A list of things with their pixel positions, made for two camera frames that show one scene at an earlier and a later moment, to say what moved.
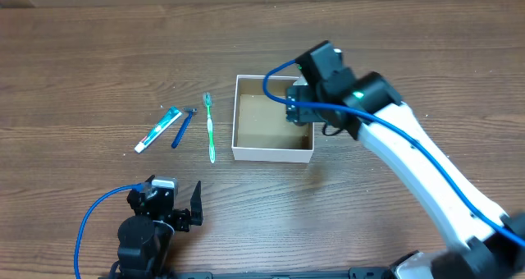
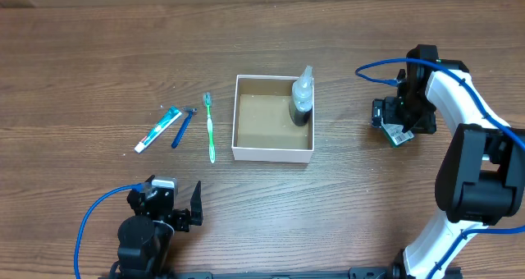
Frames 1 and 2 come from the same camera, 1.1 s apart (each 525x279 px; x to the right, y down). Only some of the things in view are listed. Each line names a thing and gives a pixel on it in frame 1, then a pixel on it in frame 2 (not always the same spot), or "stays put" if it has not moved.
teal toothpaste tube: (166, 122) stays put
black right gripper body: (295, 105) → (399, 117)
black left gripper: (176, 218) stays put
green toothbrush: (210, 127) stays put
